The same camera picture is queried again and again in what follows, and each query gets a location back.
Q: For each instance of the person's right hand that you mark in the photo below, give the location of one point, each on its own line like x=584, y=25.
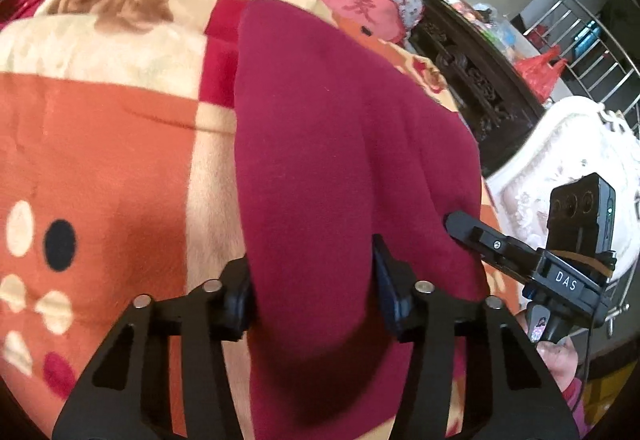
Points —
x=560, y=360

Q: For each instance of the maroon knit garment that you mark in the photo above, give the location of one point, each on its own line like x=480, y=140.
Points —
x=325, y=145

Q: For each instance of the person's right forearm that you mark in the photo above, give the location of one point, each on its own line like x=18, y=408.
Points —
x=574, y=402

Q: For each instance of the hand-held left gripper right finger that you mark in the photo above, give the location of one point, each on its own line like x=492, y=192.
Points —
x=387, y=280

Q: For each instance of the red plastic bag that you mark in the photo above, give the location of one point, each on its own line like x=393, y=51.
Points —
x=540, y=73

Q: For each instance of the blue box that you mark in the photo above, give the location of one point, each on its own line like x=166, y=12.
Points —
x=586, y=40

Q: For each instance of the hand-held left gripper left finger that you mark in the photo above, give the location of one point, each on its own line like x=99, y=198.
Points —
x=245, y=292

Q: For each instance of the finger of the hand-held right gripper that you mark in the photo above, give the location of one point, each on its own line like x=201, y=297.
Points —
x=480, y=237

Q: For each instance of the orange red printed blanket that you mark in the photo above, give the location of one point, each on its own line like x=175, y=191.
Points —
x=100, y=145

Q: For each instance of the clutter of small packets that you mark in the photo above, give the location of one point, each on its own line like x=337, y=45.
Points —
x=492, y=30

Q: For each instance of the dark carved wooden cabinet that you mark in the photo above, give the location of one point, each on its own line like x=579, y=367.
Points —
x=475, y=80

